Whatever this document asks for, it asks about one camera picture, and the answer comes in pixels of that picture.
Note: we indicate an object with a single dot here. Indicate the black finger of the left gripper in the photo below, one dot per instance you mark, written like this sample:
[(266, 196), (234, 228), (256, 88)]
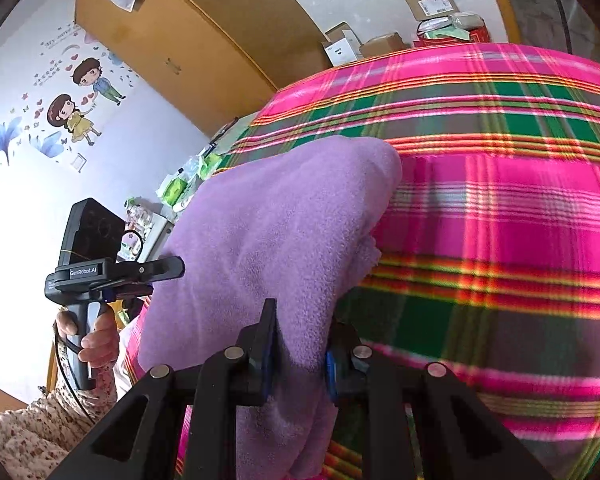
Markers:
[(163, 269), (126, 292)]

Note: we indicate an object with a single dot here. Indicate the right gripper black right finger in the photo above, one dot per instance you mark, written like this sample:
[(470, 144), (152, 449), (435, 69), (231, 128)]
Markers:
[(419, 422)]

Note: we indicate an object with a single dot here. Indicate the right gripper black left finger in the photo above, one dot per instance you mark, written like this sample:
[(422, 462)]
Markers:
[(182, 423)]

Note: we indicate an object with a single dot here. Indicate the purple fleece garment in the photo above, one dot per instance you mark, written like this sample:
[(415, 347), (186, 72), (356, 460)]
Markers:
[(295, 227)]

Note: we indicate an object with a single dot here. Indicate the patterned left sleeve forearm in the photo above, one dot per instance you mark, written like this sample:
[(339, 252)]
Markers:
[(36, 439)]

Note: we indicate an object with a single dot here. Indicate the person's left hand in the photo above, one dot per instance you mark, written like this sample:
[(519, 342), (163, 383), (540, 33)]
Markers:
[(101, 346)]

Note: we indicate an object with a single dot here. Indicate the white storage cabinet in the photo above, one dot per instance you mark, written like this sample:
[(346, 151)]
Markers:
[(144, 242)]

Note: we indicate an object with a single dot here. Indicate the medicine boxes pile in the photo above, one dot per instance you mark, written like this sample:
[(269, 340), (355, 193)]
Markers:
[(136, 212)]

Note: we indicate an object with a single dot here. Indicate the side table with glass top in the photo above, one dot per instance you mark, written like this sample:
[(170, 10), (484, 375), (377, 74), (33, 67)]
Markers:
[(220, 144)]

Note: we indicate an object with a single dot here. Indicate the green tissue pack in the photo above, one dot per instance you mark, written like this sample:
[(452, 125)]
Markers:
[(207, 164), (171, 188)]

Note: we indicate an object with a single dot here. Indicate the pink plaid bed sheet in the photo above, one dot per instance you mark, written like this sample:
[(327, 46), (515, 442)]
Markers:
[(491, 246)]

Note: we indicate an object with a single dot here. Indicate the wooden wardrobe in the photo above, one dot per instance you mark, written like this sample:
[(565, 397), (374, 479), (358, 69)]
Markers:
[(213, 60)]

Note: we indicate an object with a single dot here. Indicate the white open box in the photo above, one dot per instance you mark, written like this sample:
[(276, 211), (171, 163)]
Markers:
[(341, 45)]

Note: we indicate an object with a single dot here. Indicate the small brown cardboard box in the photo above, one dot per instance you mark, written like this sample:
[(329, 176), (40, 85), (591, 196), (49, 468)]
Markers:
[(384, 44)]

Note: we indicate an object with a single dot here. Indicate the grey door curtain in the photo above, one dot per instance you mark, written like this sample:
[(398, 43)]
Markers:
[(561, 25)]

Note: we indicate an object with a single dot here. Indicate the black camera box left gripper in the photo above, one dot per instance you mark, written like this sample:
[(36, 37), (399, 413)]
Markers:
[(92, 232)]

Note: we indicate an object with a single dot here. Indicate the left gripper grey handle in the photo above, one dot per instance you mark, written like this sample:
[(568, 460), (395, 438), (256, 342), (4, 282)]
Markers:
[(83, 317)]

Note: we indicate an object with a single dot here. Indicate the cartoon couple wall sticker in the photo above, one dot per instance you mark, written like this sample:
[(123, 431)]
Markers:
[(74, 116)]

